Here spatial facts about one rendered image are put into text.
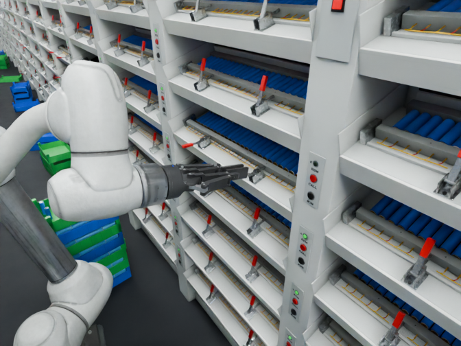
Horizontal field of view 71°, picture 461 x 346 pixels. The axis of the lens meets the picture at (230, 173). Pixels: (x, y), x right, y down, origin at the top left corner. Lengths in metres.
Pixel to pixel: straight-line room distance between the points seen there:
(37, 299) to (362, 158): 1.77
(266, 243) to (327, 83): 0.52
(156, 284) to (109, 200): 1.30
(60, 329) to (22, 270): 1.06
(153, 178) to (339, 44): 0.41
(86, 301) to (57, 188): 0.73
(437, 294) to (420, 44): 0.41
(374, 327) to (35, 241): 0.99
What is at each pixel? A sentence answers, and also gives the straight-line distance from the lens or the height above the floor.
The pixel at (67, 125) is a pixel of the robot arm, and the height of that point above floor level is 1.18.
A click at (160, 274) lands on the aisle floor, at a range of 1.93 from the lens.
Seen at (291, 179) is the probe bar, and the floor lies 0.97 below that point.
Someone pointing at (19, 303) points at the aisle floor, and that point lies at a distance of 2.07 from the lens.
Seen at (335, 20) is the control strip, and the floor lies 1.34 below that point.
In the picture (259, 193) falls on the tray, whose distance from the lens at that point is 0.86.
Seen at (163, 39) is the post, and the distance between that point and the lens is 1.14.
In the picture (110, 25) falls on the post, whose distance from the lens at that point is 1.81.
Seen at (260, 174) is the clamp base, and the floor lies 0.95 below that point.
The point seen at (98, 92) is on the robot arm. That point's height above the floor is 1.23.
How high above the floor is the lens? 1.39
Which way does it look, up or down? 30 degrees down
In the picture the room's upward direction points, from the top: straight up
